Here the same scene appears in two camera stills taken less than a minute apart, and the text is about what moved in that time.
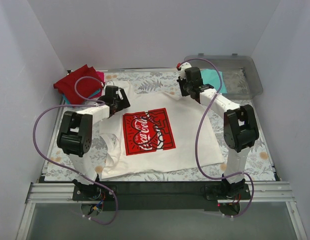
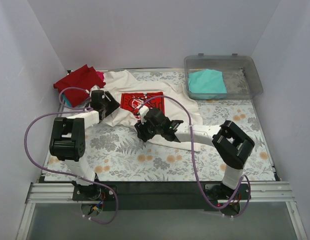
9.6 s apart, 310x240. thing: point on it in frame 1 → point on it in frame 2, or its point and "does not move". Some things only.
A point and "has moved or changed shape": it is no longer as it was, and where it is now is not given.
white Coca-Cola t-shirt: (154, 131) has moved or changed shape
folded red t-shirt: (86, 87) does not move
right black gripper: (183, 83) → (142, 130)
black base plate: (165, 195) does not move
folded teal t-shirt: (68, 103) does not move
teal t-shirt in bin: (210, 76) does not move
